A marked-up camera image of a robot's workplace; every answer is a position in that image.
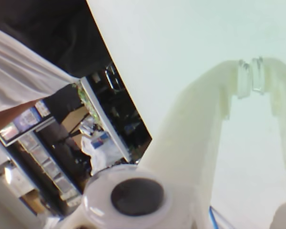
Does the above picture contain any person white t-shirt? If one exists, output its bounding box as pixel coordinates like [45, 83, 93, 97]
[0, 26, 81, 115]

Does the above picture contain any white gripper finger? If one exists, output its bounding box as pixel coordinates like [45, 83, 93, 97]
[252, 56, 286, 229]
[61, 60, 253, 229]

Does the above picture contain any blue cable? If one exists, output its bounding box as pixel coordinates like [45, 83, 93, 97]
[208, 206, 232, 229]

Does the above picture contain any small parts drawer shelf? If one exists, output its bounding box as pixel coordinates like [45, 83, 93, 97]
[19, 133, 83, 208]

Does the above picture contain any person bare forearm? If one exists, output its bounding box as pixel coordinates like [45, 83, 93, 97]
[0, 99, 42, 138]

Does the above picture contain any picture board white frame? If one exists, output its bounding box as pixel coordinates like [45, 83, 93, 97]
[0, 100, 57, 147]

